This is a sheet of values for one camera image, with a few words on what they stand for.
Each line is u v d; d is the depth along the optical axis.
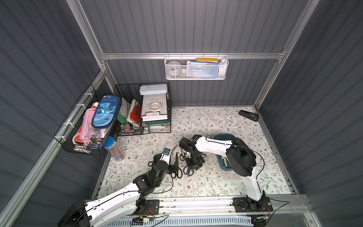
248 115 1.15
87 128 0.68
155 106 0.94
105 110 0.70
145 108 0.92
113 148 0.79
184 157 0.92
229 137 0.94
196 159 0.76
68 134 0.62
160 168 0.60
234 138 0.95
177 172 0.85
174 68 0.84
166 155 0.68
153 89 1.01
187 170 0.87
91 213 0.44
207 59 0.89
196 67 0.87
